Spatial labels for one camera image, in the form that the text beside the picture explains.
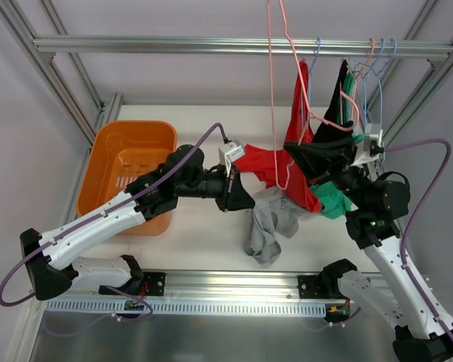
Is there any black tank top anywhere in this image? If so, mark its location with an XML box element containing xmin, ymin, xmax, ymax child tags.
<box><xmin>313</xmin><ymin>60</ymin><xmax>353</xmax><ymax>143</ymax></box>

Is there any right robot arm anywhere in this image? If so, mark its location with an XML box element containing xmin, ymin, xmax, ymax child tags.
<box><xmin>284</xmin><ymin>136</ymin><xmax>453</xmax><ymax>361</ymax></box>

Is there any white slotted cable duct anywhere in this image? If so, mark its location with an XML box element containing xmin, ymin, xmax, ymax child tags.
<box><xmin>46</xmin><ymin>298</ymin><xmax>326</xmax><ymax>318</ymax></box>

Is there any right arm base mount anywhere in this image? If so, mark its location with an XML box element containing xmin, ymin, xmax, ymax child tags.
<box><xmin>297</xmin><ymin>275</ymin><xmax>328</xmax><ymax>299</ymax></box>

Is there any orange plastic basket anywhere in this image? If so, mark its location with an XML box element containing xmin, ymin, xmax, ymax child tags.
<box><xmin>75</xmin><ymin>120</ymin><xmax>177</xmax><ymax>216</ymax></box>

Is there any green tank top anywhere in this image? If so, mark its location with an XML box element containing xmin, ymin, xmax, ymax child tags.
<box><xmin>310</xmin><ymin>73</ymin><xmax>355</xmax><ymax>219</ymax></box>

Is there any empty blue hanger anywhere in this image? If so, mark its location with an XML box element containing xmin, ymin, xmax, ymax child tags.
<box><xmin>353</xmin><ymin>38</ymin><xmax>385</xmax><ymax>129</ymax></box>
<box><xmin>363</xmin><ymin>38</ymin><xmax>398</xmax><ymax>80</ymax></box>

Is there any aluminium hanging rail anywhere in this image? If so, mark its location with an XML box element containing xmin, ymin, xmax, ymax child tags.
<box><xmin>32</xmin><ymin>35</ymin><xmax>453</xmax><ymax>60</ymax></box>

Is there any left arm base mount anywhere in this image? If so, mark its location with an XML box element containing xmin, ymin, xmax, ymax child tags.
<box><xmin>140</xmin><ymin>271</ymin><xmax>166</xmax><ymax>297</ymax></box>

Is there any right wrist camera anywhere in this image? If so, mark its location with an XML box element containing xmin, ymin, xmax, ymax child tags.
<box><xmin>351</xmin><ymin>123</ymin><xmax>384</xmax><ymax>166</ymax></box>

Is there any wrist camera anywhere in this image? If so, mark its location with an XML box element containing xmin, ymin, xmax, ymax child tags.
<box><xmin>351</xmin><ymin>123</ymin><xmax>384</xmax><ymax>166</ymax></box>
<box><xmin>218</xmin><ymin>140</ymin><xmax>246</xmax><ymax>173</ymax></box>

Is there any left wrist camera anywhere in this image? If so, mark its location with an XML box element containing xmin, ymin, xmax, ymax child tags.
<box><xmin>218</xmin><ymin>140</ymin><xmax>246</xmax><ymax>173</ymax></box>

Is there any red tank top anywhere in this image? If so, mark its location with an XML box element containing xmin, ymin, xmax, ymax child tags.
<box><xmin>236</xmin><ymin>60</ymin><xmax>322</xmax><ymax>213</ymax></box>

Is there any grey tank top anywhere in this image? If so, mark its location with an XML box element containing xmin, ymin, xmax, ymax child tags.
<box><xmin>243</xmin><ymin>186</ymin><xmax>305</xmax><ymax>265</ymax></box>

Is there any front aluminium rail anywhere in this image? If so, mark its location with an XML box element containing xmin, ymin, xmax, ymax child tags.
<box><xmin>31</xmin><ymin>265</ymin><xmax>342</xmax><ymax>302</ymax></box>

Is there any pink hanger holding black top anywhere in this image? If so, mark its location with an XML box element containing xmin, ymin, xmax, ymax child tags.
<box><xmin>347</xmin><ymin>38</ymin><xmax>376</xmax><ymax>81</ymax></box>

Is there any pink wire hanger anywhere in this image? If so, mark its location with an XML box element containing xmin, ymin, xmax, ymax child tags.
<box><xmin>267</xmin><ymin>0</ymin><xmax>360</xmax><ymax>190</ymax></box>

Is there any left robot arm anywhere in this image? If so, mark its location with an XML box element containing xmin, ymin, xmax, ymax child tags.
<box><xmin>20</xmin><ymin>141</ymin><xmax>254</xmax><ymax>300</ymax></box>

